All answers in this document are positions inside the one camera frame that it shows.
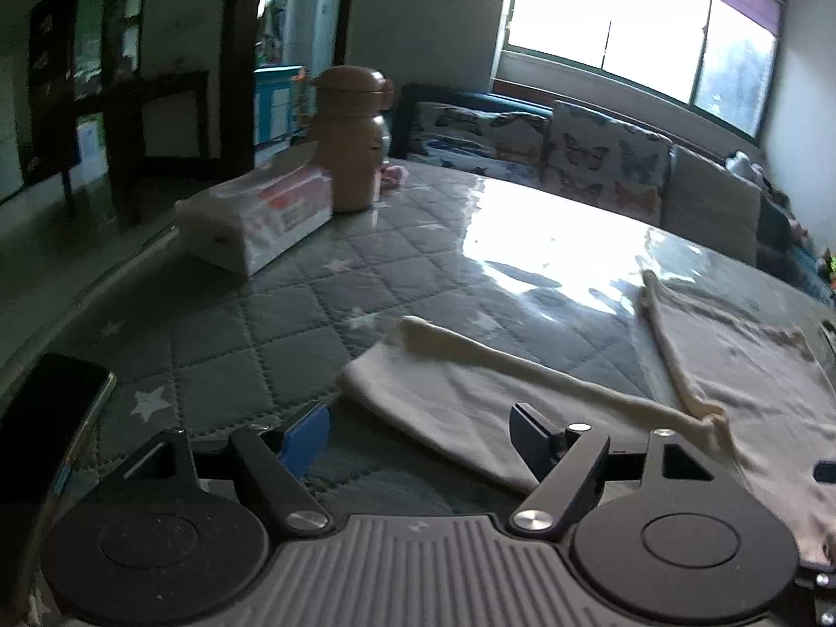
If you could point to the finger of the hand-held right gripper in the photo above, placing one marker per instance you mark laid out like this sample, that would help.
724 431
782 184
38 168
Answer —
825 472

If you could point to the plain beige cushion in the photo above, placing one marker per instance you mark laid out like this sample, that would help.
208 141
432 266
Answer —
712 206

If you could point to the beige thermos bottle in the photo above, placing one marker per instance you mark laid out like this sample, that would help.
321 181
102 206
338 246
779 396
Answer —
351 144

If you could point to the black smartphone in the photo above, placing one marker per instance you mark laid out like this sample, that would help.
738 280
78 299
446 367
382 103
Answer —
46 424

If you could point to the large sliding window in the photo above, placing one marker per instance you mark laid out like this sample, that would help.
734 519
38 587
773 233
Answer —
627 19

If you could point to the white tissue pack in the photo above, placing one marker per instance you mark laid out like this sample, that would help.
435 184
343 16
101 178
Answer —
261 212

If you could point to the dark glass door cabinet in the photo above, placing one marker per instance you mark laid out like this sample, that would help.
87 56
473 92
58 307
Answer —
85 72

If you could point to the wide butterfly print cushion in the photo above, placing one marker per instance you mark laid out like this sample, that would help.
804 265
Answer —
477 140

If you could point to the square butterfly print cushion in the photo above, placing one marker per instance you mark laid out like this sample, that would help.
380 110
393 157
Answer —
607 163

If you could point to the blue baby crib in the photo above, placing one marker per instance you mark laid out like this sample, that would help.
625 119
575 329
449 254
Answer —
277 104

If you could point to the dark wooden door frame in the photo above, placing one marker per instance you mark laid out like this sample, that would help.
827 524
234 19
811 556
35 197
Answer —
238 59

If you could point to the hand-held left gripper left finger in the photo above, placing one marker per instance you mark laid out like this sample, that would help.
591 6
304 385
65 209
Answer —
305 439

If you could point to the dark blue sofa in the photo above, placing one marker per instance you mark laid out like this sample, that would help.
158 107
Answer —
793 255

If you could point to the white bundle on sofa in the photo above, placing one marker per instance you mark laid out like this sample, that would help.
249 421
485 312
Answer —
744 168

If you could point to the small pink cloth item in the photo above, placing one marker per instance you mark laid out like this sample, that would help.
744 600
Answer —
394 174

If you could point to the dark wooden chair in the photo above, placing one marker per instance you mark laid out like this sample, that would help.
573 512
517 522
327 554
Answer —
170 124

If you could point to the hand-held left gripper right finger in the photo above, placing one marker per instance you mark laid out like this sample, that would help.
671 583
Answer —
530 439

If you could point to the cream knit garment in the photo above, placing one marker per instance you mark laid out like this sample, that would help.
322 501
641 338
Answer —
588 424

